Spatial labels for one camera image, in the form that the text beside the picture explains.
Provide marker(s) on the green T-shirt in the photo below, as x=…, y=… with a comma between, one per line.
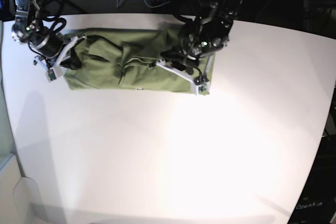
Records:
x=119, y=58

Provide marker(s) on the black OpenArm case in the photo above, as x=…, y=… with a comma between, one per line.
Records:
x=317, y=200

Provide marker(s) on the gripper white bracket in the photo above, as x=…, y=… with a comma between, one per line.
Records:
x=195, y=69
x=55, y=54

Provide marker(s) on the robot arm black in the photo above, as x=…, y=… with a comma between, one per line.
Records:
x=38, y=24
x=206, y=23

